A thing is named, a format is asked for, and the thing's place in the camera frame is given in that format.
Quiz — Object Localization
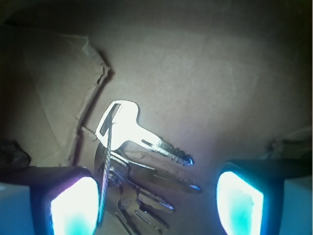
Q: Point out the silver key bunch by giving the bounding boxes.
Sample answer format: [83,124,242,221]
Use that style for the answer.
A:
[94,100,201,235]

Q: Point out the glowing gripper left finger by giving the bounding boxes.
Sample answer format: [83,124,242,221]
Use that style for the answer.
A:
[0,166,99,235]

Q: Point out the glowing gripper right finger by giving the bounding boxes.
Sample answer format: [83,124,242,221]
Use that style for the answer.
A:
[216,160,313,235]

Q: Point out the brown paper bag tray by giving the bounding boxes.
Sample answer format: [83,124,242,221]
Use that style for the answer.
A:
[4,0,313,235]

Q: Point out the brown rock lump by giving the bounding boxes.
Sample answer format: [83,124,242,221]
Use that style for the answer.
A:
[0,139,31,168]

